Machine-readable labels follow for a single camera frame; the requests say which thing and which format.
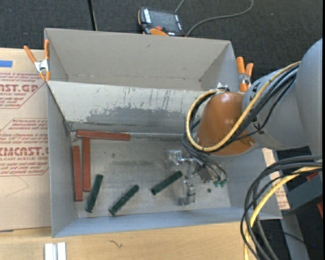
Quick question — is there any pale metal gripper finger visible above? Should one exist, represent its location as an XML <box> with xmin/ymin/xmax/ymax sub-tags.
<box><xmin>164</xmin><ymin>149</ymin><xmax>197</xmax><ymax>169</ymax></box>
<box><xmin>178</xmin><ymin>179</ymin><xmax>198</xmax><ymax>206</ymax></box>

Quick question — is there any dark green flat block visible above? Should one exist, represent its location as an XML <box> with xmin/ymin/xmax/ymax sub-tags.
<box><xmin>150</xmin><ymin>170</ymin><xmax>184</xmax><ymax>196</ymax></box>
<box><xmin>84</xmin><ymin>174</ymin><xmax>104</xmax><ymax>214</ymax></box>
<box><xmin>108</xmin><ymin>184</ymin><xmax>140</xmax><ymax>217</ymax></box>

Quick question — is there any grey metal bin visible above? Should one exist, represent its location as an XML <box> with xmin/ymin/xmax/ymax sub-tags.
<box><xmin>44</xmin><ymin>28</ymin><xmax>283</xmax><ymax>238</ymax></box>

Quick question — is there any red-brown flat block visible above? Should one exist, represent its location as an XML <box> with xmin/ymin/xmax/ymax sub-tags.
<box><xmin>76</xmin><ymin>129</ymin><xmax>132</xmax><ymax>142</ymax></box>
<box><xmin>71</xmin><ymin>145</ymin><xmax>84</xmax><ymax>202</ymax></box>
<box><xmin>82</xmin><ymin>137</ymin><xmax>92</xmax><ymax>192</ymax></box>

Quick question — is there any brown cardboard board red print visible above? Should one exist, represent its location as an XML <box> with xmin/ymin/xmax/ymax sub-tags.
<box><xmin>0</xmin><ymin>47</ymin><xmax>53</xmax><ymax>233</ymax></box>

